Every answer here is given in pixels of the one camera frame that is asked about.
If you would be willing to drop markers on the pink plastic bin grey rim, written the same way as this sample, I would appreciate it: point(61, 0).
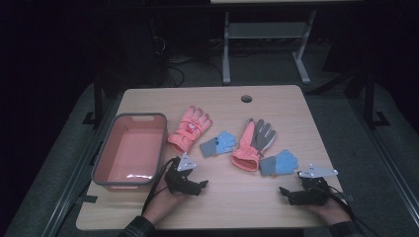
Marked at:
point(131, 153)

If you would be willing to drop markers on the person's right hand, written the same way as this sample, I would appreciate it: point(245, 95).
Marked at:
point(331, 212)

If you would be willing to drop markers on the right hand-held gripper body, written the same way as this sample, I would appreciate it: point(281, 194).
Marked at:
point(313, 192)

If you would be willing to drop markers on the grey metal rail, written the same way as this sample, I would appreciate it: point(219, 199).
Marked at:
point(385, 161)
point(77, 171)

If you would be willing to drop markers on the small plain blue glove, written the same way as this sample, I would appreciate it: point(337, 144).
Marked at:
point(280, 163)

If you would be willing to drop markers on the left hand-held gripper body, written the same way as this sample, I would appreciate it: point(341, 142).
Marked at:
point(179, 179)

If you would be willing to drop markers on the black metal stand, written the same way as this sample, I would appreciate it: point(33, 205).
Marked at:
point(370, 98)
point(98, 98)

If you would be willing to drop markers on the person's left hand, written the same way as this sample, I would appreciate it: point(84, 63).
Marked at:
point(163, 204)

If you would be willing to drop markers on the white metal desk frame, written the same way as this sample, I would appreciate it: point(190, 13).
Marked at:
point(267, 31)

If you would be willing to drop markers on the small blue glove with dots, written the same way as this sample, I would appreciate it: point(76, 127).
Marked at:
point(219, 144)

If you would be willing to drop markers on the pink glove with red print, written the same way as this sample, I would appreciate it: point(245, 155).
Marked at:
point(189, 130)

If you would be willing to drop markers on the pink glove with grey palm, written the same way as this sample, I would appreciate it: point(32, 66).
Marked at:
point(252, 144)

